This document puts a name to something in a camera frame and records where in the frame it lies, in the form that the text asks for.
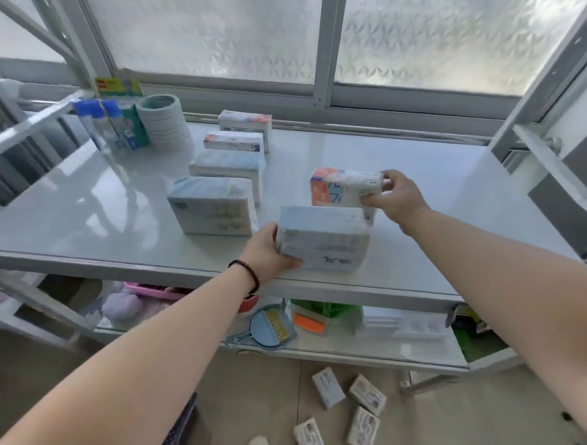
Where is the pink plastic tray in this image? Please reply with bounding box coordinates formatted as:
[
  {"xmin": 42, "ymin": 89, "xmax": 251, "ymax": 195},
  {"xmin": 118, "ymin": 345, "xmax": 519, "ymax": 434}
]
[{"xmin": 124, "ymin": 282, "xmax": 188, "ymax": 302}]

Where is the dark plastic basket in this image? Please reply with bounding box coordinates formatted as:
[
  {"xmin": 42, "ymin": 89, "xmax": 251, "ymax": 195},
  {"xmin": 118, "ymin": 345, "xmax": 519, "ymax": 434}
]
[{"xmin": 161, "ymin": 392, "xmax": 199, "ymax": 445}]

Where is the person's right hand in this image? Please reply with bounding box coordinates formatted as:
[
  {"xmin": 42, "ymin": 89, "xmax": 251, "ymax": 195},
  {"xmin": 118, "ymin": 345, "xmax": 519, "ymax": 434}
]
[{"xmin": 360, "ymin": 170, "xmax": 431, "ymax": 237}]

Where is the small grey tissue packet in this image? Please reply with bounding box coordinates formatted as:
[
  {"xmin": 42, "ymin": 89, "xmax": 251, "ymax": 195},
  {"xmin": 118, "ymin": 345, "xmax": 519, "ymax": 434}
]
[
  {"xmin": 293, "ymin": 417, "xmax": 325, "ymax": 445},
  {"xmin": 312, "ymin": 367, "xmax": 346, "ymax": 410},
  {"xmin": 346, "ymin": 406, "xmax": 381, "ymax": 445},
  {"xmin": 348, "ymin": 374, "xmax": 387, "ymax": 417}
]

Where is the white metal shelf rack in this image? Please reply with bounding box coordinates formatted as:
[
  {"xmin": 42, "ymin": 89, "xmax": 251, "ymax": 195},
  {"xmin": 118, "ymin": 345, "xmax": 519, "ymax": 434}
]
[{"xmin": 0, "ymin": 0, "xmax": 587, "ymax": 395}]

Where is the blue glue bottle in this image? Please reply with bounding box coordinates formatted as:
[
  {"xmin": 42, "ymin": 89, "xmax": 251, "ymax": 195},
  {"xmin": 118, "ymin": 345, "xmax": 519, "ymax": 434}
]
[
  {"xmin": 73, "ymin": 99, "xmax": 112, "ymax": 153},
  {"xmin": 101, "ymin": 99, "xmax": 130, "ymax": 151}
]

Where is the yellow and green packet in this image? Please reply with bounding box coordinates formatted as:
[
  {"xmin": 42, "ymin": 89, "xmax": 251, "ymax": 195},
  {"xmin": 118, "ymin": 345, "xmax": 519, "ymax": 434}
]
[{"xmin": 94, "ymin": 76, "xmax": 143, "ymax": 98}]

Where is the person's right forearm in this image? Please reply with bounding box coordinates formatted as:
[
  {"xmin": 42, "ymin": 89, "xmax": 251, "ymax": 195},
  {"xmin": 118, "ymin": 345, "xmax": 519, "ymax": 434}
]
[{"xmin": 400, "ymin": 207, "xmax": 587, "ymax": 432}]

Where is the blue dustpan with brush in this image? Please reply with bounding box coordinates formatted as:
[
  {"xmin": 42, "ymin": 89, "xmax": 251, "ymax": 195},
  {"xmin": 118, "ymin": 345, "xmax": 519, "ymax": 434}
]
[{"xmin": 224, "ymin": 304, "xmax": 298, "ymax": 350}]

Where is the green and white box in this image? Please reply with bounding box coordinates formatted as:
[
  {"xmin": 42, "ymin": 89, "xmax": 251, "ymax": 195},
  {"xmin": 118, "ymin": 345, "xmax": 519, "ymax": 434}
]
[{"xmin": 120, "ymin": 102, "xmax": 150, "ymax": 151}]

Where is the pale blue tissue pack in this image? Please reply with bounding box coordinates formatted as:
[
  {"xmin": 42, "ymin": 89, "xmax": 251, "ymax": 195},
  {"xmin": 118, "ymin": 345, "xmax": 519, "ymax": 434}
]
[
  {"xmin": 167, "ymin": 176, "xmax": 259, "ymax": 237},
  {"xmin": 276, "ymin": 206, "xmax": 371, "ymax": 272},
  {"xmin": 188, "ymin": 150, "xmax": 266, "ymax": 206}
]

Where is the purple plush toy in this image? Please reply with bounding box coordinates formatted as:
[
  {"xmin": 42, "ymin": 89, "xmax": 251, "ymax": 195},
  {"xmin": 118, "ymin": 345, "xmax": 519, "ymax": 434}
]
[{"xmin": 101, "ymin": 282, "xmax": 148, "ymax": 321}]

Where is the orange scrubbing brush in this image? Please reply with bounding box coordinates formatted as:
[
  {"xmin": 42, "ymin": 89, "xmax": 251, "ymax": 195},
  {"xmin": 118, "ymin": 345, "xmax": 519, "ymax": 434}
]
[{"xmin": 293, "ymin": 313, "xmax": 327, "ymax": 333}]

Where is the stack of white tape rolls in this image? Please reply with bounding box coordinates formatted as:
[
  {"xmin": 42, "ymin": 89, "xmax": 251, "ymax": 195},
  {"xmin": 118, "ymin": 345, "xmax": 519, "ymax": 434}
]
[{"xmin": 136, "ymin": 94, "xmax": 192, "ymax": 148}]

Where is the orange and white tissue pack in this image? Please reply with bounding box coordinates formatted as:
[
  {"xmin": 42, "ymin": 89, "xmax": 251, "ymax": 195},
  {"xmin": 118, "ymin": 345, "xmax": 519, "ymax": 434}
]
[{"xmin": 310, "ymin": 167, "xmax": 385, "ymax": 226}]

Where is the white tissue pack orange end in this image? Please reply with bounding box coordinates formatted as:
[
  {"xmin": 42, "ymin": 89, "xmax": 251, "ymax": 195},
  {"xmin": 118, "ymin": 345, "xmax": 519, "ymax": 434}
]
[{"xmin": 218, "ymin": 110, "xmax": 272, "ymax": 153}]

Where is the person's left hand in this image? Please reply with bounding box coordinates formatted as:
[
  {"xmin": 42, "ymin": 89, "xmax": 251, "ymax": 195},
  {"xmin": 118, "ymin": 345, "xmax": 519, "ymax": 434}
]
[{"xmin": 238, "ymin": 223, "xmax": 304, "ymax": 289}]

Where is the green plastic bag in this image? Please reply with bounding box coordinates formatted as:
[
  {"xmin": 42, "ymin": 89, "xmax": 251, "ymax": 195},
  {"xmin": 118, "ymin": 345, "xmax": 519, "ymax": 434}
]
[{"xmin": 290, "ymin": 299, "xmax": 364, "ymax": 321}]

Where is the black bead bracelet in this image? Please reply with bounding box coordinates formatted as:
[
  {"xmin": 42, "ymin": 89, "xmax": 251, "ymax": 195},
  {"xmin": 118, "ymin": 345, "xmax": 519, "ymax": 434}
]
[{"xmin": 227, "ymin": 259, "xmax": 261, "ymax": 296}]

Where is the green packaged item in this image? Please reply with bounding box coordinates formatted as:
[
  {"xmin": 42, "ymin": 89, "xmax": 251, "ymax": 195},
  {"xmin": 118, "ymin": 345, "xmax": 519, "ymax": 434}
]
[{"xmin": 452, "ymin": 305, "xmax": 505, "ymax": 363}]

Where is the white tissue pack blue stripe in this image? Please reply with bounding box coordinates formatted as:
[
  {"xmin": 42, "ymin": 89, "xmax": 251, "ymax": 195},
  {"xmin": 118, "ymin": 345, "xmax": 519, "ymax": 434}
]
[{"xmin": 203, "ymin": 131, "xmax": 267, "ymax": 156}]

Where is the frosted glass window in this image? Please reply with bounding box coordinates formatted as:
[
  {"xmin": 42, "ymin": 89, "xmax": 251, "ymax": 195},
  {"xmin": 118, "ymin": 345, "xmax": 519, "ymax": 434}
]
[{"xmin": 0, "ymin": 0, "xmax": 587, "ymax": 120}]

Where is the person's left forearm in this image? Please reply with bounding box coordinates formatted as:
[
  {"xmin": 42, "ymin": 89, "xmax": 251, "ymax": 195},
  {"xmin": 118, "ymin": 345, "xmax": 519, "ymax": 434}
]
[{"xmin": 0, "ymin": 265, "xmax": 260, "ymax": 445}]

